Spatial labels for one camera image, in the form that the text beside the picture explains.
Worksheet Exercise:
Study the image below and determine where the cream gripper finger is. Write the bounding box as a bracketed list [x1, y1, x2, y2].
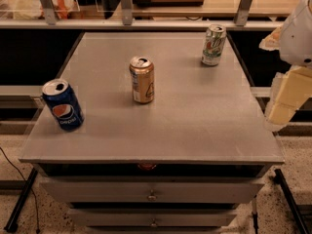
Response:
[265, 65, 312, 126]
[259, 26, 282, 51]

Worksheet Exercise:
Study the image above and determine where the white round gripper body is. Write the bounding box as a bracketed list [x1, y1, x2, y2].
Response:
[279, 0, 312, 68]

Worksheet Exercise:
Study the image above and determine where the orange gold soda can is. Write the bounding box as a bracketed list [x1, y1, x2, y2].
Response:
[129, 57, 154, 103]

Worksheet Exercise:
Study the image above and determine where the green white 7up can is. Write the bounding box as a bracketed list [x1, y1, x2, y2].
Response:
[201, 24, 226, 66]

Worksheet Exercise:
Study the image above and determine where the blue Pepsi can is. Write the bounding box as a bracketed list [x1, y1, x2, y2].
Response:
[42, 79, 84, 132]

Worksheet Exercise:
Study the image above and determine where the grey drawer cabinet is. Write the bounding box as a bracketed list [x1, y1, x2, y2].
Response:
[22, 32, 284, 234]

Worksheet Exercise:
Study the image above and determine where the lower grey drawer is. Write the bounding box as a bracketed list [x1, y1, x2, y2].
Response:
[68, 209, 236, 227]

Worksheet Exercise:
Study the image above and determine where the grey drawer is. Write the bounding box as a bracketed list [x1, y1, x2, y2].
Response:
[41, 178, 263, 204]
[68, 209, 236, 227]

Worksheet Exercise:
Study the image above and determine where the top grey drawer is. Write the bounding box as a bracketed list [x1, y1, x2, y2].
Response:
[41, 178, 263, 204]

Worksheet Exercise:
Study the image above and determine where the white orange plastic bag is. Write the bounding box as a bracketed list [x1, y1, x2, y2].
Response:
[0, 0, 77, 20]

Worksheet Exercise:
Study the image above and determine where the right black floor rail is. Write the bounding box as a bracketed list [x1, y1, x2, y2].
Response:
[274, 169, 311, 234]

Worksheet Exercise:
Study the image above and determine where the black floor rail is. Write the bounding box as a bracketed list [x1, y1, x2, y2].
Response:
[1, 169, 38, 233]
[274, 169, 311, 234]

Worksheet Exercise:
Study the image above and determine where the black floor cable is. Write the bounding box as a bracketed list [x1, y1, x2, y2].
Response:
[0, 146, 41, 234]

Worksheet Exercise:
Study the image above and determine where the left black floor rail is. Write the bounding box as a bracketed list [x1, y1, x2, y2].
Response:
[1, 169, 38, 233]

